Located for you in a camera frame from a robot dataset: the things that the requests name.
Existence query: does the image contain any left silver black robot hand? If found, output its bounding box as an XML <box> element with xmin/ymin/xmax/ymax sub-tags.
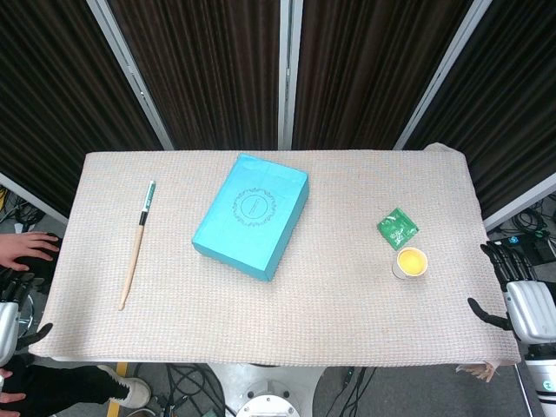
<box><xmin>0</xmin><ymin>268</ymin><xmax>53</xmax><ymax>367</ymax></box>

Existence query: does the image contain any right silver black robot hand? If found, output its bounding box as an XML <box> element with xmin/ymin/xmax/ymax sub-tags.
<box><xmin>467</xmin><ymin>242</ymin><xmax>556</xmax><ymax>344</ymax></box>

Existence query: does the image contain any turquoise shoe box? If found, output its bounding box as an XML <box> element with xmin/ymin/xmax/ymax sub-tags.
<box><xmin>192</xmin><ymin>154</ymin><xmax>310</xmax><ymax>282</ymax></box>

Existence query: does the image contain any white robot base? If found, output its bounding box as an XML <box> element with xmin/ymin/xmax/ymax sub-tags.
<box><xmin>208</xmin><ymin>362</ymin><xmax>331</xmax><ymax>417</ymax></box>

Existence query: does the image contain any person hand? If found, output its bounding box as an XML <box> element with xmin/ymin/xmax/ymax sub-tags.
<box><xmin>0</xmin><ymin>231</ymin><xmax>60</xmax><ymax>273</ymax></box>
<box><xmin>0</xmin><ymin>368</ymin><xmax>27</xmax><ymax>405</ymax></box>

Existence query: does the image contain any person black trouser leg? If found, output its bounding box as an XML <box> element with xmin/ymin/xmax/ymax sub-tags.
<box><xmin>8</xmin><ymin>355</ymin><xmax>131</xmax><ymax>417</ymax></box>
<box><xmin>0</xmin><ymin>254</ymin><xmax>60</xmax><ymax>288</ymax></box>

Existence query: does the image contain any paper cup yellow liquid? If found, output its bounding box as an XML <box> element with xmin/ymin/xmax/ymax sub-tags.
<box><xmin>392</xmin><ymin>246</ymin><xmax>429</xmax><ymax>281</ymax></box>

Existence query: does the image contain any white sneaker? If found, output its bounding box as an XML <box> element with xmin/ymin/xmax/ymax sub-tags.
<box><xmin>97</xmin><ymin>364</ymin><xmax>152</xmax><ymax>408</ymax></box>

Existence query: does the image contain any green sachet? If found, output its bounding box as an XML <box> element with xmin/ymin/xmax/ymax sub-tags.
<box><xmin>376</xmin><ymin>207</ymin><xmax>421</xmax><ymax>252</ymax></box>

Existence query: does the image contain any dark ribbed partition panel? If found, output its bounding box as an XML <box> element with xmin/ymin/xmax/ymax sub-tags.
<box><xmin>0</xmin><ymin>0</ymin><xmax>164</xmax><ymax>218</ymax></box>
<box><xmin>406</xmin><ymin>0</ymin><xmax>556</xmax><ymax>218</ymax></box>
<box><xmin>293</xmin><ymin>0</ymin><xmax>477</xmax><ymax>151</ymax></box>
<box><xmin>110</xmin><ymin>0</ymin><xmax>281</xmax><ymax>151</ymax></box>

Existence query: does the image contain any beige woven tablecloth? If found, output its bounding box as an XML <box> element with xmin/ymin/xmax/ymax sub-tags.
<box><xmin>29</xmin><ymin>142</ymin><xmax>522</xmax><ymax>366</ymax></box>

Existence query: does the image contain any black floor cable bundle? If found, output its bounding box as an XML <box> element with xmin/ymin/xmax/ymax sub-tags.
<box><xmin>0</xmin><ymin>186</ymin><xmax>49</xmax><ymax>235</ymax></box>
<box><xmin>499</xmin><ymin>202</ymin><xmax>556</xmax><ymax>261</ymax></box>
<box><xmin>132</xmin><ymin>362</ymin><xmax>229</xmax><ymax>417</ymax></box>

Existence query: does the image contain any grey metal partition post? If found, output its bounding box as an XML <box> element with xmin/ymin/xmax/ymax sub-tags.
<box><xmin>85</xmin><ymin>0</ymin><xmax>175</xmax><ymax>152</ymax></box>
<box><xmin>0</xmin><ymin>172</ymin><xmax>70</xmax><ymax>226</ymax></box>
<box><xmin>277</xmin><ymin>0</ymin><xmax>304</xmax><ymax>151</ymax></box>
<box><xmin>481</xmin><ymin>172</ymin><xmax>556</xmax><ymax>231</ymax></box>
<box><xmin>392</xmin><ymin>0</ymin><xmax>494</xmax><ymax>151</ymax></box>

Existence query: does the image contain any wooden shoehorn green handle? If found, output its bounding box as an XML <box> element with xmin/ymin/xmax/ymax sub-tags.
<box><xmin>118</xmin><ymin>180</ymin><xmax>157</xmax><ymax>311</ymax></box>

